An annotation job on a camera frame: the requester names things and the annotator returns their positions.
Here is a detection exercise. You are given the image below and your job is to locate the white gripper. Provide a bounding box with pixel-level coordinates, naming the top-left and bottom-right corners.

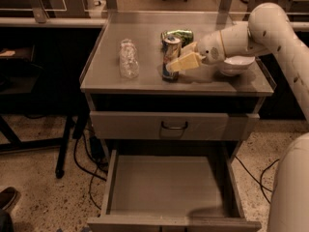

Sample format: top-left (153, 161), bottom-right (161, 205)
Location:
top-left (167, 31), bottom-right (226, 73)

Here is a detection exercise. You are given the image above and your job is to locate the redbull can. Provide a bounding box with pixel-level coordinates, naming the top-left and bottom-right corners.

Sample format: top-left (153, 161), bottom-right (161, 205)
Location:
top-left (162, 35), bottom-right (182, 81)

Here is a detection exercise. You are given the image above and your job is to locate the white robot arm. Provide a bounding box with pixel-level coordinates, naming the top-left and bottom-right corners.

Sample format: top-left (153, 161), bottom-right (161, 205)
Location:
top-left (167, 3), bottom-right (309, 232)

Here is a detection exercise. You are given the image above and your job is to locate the crushed green soda can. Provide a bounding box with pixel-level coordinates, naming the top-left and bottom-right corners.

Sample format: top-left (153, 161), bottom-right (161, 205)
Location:
top-left (161, 29), bottom-right (194, 47)

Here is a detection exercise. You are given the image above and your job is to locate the grey drawer cabinet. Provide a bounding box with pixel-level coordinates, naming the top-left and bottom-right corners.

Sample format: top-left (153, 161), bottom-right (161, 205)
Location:
top-left (79, 11), bottom-right (277, 232)

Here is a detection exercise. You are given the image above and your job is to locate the closed top drawer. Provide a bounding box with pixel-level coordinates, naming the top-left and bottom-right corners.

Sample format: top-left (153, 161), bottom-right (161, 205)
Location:
top-left (90, 111), bottom-right (260, 141)

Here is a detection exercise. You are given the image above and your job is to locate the open middle drawer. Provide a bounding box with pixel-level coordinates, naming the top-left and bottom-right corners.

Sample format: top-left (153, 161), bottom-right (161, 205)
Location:
top-left (88, 150), bottom-right (261, 232)

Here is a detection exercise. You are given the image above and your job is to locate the white bowl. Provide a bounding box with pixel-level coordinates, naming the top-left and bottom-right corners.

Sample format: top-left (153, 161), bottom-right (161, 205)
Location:
top-left (218, 56), bottom-right (255, 76)

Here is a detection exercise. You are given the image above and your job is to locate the clear plastic bottle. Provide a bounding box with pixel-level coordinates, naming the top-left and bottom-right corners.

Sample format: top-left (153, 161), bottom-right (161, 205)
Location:
top-left (119, 39), bottom-right (139, 79)

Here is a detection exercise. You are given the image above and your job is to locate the black power adapter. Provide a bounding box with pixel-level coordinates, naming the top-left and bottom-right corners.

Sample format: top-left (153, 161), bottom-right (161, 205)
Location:
top-left (90, 136), bottom-right (104, 160)

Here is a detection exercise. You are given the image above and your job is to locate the black side table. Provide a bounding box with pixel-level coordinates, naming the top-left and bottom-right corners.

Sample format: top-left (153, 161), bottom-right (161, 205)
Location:
top-left (0, 45), bottom-right (89, 179)

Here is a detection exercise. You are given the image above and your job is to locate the dark shoe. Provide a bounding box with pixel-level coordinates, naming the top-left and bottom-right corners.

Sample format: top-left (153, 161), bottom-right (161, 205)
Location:
top-left (0, 187), bottom-right (18, 212)

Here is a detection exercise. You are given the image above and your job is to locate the black drawer handle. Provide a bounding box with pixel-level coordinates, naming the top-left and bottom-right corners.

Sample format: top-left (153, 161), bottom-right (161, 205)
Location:
top-left (160, 121), bottom-right (188, 131)

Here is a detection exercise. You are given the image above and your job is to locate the black floor cable right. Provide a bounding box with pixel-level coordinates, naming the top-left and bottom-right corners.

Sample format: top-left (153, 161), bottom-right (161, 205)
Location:
top-left (235, 156), bottom-right (280, 205)

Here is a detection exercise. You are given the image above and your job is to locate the black floor cable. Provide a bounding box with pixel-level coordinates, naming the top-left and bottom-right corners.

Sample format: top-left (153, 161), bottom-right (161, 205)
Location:
top-left (235, 156), bottom-right (280, 205)
top-left (72, 128), bottom-right (110, 211)

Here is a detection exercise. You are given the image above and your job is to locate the black floor cable left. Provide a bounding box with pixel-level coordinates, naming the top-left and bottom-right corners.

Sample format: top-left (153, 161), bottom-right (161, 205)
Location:
top-left (72, 128), bottom-right (110, 211)

